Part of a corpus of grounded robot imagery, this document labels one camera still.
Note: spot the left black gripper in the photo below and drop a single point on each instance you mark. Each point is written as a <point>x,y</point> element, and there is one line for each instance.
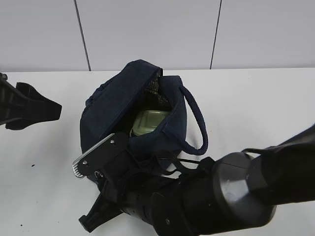
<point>22,105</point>

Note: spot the green lidded glass container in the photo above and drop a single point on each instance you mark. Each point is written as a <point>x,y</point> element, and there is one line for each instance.
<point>147,121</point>

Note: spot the dark navy fabric lunch bag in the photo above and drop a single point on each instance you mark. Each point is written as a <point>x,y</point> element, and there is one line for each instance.
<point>148,106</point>

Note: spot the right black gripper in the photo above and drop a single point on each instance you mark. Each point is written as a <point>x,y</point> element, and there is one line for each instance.
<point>142,185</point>

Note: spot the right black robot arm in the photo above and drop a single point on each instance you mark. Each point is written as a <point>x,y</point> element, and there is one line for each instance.
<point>239,191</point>

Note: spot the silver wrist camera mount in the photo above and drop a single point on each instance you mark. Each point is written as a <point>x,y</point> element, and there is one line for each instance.
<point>100,154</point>

